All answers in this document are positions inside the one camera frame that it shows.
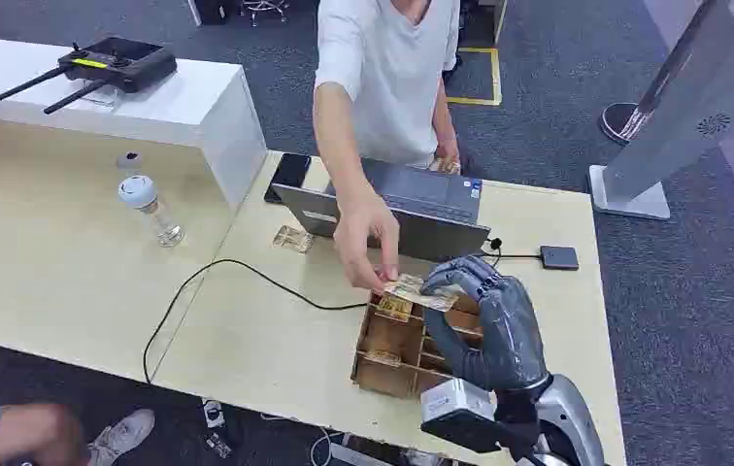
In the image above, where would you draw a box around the person's left hand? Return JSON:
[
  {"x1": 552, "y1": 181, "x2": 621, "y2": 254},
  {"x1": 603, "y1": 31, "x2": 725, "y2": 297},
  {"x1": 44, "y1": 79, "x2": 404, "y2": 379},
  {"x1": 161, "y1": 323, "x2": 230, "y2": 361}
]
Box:
[{"x1": 433, "y1": 137, "x2": 463, "y2": 176}]

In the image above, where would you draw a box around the person's right hand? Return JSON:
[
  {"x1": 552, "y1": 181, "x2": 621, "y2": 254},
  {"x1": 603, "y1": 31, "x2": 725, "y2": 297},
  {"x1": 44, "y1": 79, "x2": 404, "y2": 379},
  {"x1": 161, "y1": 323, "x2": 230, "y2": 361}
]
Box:
[{"x1": 332, "y1": 191, "x2": 402, "y2": 296}]

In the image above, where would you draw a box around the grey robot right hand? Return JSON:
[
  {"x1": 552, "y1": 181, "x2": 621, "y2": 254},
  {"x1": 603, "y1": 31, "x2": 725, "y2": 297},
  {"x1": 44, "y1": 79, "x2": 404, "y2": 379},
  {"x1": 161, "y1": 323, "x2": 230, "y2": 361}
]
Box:
[{"x1": 420, "y1": 254, "x2": 552, "y2": 394}]

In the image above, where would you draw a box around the grey laptop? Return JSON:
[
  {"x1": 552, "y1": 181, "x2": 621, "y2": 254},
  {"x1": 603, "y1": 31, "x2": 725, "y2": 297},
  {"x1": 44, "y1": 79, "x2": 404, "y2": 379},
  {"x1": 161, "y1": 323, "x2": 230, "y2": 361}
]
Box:
[{"x1": 269, "y1": 157, "x2": 492, "y2": 264}]

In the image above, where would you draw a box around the printed card on desk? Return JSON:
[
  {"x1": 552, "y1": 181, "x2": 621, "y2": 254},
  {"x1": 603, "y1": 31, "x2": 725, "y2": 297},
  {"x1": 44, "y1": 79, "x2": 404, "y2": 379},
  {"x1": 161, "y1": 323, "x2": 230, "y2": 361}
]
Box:
[{"x1": 271, "y1": 224, "x2": 315, "y2": 254}]

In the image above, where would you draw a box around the yellow card in box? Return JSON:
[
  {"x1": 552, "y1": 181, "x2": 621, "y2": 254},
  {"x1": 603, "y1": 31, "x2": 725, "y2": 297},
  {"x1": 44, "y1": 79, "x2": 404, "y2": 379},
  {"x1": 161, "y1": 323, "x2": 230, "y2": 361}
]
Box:
[{"x1": 376, "y1": 293, "x2": 415, "y2": 323}]

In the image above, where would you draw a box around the small black square device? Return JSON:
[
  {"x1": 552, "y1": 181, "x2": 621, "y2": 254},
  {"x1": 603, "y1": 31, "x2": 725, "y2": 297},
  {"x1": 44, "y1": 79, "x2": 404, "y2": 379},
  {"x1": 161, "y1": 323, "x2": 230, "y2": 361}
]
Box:
[{"x1": 538, "y1": 245, "x2": 582, "y2": 272}]

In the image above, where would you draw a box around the yellow floor tape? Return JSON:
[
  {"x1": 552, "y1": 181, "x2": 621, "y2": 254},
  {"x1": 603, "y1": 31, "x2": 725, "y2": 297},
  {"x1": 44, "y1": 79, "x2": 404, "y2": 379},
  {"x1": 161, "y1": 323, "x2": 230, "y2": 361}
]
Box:
[{"x1": 447, "y1": 46, "x2": 504, "y2": 108}]

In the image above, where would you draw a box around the black smartphone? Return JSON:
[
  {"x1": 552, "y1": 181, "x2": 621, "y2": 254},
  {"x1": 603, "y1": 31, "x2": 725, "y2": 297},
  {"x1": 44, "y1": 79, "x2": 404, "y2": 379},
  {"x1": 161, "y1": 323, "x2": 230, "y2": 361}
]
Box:
[{"x1": 263, "y1": 151, "x2": 313, "y2": 205}]

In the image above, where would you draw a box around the wooden card box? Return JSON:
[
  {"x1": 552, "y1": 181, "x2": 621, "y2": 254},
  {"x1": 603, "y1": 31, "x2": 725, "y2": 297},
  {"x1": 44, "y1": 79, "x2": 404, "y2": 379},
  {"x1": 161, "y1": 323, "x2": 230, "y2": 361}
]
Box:
[{"x1": 350, "y1": 290, "x2": 485, "y2": 401}]

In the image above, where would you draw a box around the brown card in box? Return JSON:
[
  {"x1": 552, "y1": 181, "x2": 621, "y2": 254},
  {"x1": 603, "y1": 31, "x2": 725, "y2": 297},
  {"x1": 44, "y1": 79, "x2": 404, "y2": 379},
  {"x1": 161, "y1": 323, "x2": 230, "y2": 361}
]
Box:
[{"x1": 365, "y1": 349, "x2": 403, "y2": 369}]

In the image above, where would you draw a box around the round black stand base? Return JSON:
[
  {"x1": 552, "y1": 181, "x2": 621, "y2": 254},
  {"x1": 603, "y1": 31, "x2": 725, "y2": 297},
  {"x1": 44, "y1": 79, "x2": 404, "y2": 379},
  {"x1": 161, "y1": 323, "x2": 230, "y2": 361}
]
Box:
[{"x1": 599, "y1": 102, "x2": 643, "y2": 145}]

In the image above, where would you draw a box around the clear plastic water bottle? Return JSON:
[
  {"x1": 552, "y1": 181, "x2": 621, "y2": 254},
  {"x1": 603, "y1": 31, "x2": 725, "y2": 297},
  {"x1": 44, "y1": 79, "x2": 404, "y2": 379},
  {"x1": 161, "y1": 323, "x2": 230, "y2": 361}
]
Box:
[{"x1": 117, "y1": 174, "x2": 186, "y2": 250}]

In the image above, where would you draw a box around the white counter shelf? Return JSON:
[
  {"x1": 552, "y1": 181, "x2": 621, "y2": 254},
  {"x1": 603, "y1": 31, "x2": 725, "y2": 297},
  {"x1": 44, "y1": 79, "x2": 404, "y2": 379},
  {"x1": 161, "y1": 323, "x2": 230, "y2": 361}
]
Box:
[{"x1": 0, "y1": 34, "x2": 269, "y2": 209}]

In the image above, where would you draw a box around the chrome chair base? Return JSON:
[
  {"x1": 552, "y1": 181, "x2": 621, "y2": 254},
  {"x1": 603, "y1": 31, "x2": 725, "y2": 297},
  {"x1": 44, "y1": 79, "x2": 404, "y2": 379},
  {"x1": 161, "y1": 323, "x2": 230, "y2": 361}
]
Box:
[{"x1": 240, "y1": 0, "x2": 291, "y2": 28}]

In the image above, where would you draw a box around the grey kiosk stand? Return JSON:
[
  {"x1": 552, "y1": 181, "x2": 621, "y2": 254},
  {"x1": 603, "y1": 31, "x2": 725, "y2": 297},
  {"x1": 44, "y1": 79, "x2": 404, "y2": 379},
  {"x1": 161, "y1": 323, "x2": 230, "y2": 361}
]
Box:
[{"x1": 587, "y1": 0, "x2": 734, "y2": 222}]

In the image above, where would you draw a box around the black remote controller with antennas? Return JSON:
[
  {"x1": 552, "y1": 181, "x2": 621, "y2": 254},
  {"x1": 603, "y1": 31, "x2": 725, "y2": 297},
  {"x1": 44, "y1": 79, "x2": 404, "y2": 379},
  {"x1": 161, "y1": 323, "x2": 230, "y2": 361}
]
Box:
[{"x1": 0, "y1": 35, "x2": 180, "y2": 117}]

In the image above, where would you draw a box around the grey sneaker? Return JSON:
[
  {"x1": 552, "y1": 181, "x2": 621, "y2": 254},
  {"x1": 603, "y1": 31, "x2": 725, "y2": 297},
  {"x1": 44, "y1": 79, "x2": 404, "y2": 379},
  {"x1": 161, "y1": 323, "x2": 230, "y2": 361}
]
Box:
[{"x1": 86, "y1": 409, "x2": 156, "y2": 466}]

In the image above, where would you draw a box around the short black device cable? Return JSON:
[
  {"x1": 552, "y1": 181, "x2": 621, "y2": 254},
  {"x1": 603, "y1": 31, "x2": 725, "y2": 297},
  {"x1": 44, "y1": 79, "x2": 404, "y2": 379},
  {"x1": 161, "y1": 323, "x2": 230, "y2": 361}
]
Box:
[{"x1": 477, "y1": 237, "x2": 542, "y2": 269}]

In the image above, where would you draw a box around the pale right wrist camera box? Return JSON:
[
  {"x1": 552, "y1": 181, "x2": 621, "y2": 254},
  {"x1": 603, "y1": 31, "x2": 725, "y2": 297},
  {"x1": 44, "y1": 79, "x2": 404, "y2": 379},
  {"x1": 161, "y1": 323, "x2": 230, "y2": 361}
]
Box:
[{"x1": 419, "y1": 379, "x2": 498, "y2": 455}]

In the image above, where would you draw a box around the long black cable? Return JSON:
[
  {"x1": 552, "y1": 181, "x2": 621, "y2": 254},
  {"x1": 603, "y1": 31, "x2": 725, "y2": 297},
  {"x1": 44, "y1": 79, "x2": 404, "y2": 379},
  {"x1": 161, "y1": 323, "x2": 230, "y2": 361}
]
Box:
[{"x1": 142, "y1": 258, "x2": 369, "y2": 385}]

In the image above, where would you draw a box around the white cable under desk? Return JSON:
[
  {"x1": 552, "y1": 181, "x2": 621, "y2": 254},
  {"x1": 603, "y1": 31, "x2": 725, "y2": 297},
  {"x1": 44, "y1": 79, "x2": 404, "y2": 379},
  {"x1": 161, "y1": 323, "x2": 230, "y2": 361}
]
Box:
[{"x1": 308, "y1": 426, "x2": 337, "y2": 466}]

